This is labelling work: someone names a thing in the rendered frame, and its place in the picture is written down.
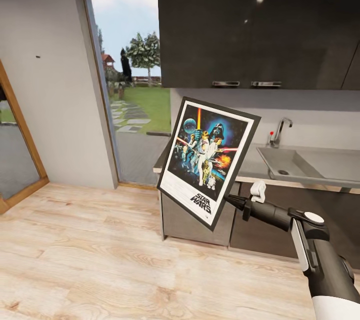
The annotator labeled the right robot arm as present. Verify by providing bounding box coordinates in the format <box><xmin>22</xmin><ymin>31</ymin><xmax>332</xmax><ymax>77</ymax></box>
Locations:
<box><xmin>223</xmin><ymin>180</ymin><xmax>360</xmax><ymax>320</ymax></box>

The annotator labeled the poster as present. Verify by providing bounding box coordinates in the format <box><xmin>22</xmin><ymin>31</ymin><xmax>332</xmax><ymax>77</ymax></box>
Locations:
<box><xmin>157</xmin><ymin>96</ymin><xmax>261</xmax><ymax>232</ymax></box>

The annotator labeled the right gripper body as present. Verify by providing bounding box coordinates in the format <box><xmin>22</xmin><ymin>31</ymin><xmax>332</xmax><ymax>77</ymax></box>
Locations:
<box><xmin>242</xmin><ymin>194</ymin><xmax>276</xmax><ymax>225</ymax></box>

